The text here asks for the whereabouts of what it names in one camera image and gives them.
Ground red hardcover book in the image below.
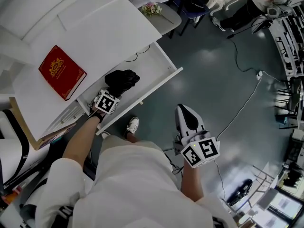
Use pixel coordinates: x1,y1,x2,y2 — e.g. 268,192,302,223
38,45,87,101

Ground black folder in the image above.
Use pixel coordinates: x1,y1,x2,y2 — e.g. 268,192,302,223
190,0,208,12

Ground person's right white shoe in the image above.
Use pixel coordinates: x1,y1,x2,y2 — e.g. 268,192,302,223
123,116,140,140

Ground black frame stool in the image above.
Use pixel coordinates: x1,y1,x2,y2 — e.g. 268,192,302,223
274,76,304,129

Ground black umbrella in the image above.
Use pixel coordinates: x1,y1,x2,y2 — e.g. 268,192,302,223
104,69,141,97

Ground black floor cable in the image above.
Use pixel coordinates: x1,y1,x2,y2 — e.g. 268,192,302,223
227,33,259,75

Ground pink flower bouquet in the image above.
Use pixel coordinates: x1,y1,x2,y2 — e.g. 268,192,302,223
140,1,163,18

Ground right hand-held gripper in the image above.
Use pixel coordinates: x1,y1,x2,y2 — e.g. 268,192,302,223
174,104,220,168

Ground white shelf rack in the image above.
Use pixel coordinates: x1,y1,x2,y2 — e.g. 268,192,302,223
268,8,304,76

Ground grey chair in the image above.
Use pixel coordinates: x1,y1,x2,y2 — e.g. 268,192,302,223
133,0,182,37

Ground brown wooden board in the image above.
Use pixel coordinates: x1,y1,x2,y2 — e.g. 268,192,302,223
9,96,76,151

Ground white drawer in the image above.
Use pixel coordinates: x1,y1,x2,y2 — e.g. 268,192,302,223
76,41,183,135

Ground person's white clothing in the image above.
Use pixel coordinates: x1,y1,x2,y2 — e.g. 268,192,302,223
35,135,236,228

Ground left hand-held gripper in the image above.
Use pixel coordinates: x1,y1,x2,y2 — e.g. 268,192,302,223
94,89,120,115

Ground person's left forearm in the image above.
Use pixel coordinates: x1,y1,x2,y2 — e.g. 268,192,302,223
62,114,103,168

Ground white cable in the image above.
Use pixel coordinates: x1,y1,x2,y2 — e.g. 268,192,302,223
213,76,285,199

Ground person's right forearm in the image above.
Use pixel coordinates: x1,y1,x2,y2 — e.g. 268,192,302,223
180,164,206,203

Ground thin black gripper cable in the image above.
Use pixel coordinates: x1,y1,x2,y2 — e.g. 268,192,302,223
163,151,184,175

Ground black wire eyeglasses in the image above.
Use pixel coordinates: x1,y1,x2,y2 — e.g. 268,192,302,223
124,44,151,63

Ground white desk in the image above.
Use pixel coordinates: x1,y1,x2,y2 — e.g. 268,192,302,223
0,0,183,151

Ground white and black machine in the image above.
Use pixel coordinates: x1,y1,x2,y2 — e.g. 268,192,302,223
0,109,52,190

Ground blue patterned box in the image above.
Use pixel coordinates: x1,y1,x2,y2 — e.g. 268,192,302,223
39,122,77,149

